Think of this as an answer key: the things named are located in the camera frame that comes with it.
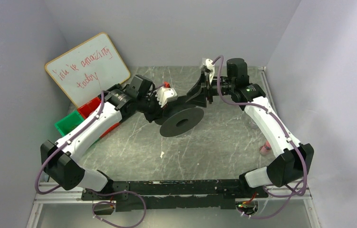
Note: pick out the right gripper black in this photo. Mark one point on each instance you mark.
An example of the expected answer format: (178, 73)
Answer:
(207, 91)

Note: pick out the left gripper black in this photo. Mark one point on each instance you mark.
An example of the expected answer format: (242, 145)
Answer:
(152, 114)

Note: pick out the black spool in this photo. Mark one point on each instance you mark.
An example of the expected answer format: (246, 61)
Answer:
(179, 117)

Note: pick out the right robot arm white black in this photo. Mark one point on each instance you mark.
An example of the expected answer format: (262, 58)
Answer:
(292, 157)

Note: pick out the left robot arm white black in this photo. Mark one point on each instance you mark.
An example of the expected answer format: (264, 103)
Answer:
(60, 159)

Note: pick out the black bin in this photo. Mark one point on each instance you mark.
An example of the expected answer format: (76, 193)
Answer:
(122, 102)

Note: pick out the red bin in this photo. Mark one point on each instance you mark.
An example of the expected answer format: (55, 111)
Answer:
(87, 109)

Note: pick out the whiteboard with red writing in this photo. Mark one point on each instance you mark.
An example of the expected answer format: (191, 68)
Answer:
(84, 71)

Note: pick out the pink marker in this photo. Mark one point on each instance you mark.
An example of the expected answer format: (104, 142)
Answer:
(265, 149)

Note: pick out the green bin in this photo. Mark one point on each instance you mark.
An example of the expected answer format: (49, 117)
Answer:
(69, 123)

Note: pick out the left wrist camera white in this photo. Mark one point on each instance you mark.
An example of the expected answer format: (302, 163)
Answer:
(165, 94)

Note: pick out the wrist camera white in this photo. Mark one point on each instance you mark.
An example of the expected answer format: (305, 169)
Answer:
(209, 68)
(165, 94)

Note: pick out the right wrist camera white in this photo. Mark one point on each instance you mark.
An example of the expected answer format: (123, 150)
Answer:
(209, 68)

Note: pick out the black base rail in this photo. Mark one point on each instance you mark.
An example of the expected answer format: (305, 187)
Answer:
(183, 194)

